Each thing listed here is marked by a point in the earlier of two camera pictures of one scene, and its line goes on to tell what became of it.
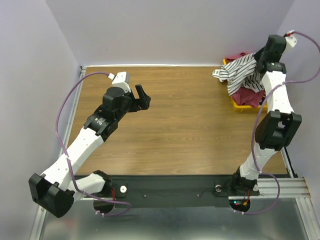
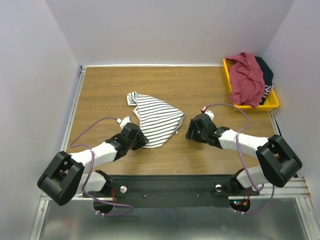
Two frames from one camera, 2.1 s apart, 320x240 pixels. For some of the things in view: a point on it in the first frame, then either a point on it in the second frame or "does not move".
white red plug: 290,38 → 210,113
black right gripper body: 259,58 → 194,128
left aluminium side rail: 83,70 does not move
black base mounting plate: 172,191 does not move
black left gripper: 142,104 → 143,141
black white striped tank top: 242,72 → 158,121
